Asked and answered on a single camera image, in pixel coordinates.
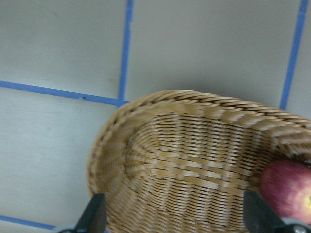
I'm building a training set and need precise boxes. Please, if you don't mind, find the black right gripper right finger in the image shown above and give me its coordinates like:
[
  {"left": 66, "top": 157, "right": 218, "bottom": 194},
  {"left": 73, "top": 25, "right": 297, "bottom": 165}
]
[{"left": 243, "top": 191, "right": 286, "bottom": 233}]

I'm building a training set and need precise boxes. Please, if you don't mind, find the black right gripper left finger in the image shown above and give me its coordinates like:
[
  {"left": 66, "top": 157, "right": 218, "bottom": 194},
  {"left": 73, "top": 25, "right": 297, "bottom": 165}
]
[{"left": 74, "top": 194, "right": 107, "bottom": 233}]

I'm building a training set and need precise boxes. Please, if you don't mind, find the red apple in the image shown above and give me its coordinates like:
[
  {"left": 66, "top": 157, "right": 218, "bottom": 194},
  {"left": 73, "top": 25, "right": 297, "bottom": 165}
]
[{"left": 259, "top": 160, "right": 311, "bottom": 225}]

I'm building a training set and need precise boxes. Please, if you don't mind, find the woven wicker basket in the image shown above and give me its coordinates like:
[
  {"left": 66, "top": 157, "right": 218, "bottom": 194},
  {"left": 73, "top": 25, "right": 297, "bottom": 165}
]
[{"left": 87, "top": 90, "right": 311, "bottom": 233}]

